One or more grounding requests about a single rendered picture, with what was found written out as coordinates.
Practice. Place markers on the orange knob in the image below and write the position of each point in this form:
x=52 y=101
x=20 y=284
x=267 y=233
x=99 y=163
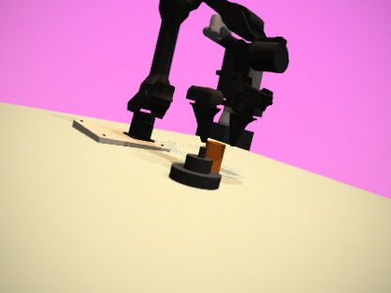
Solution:
x=216 y=152

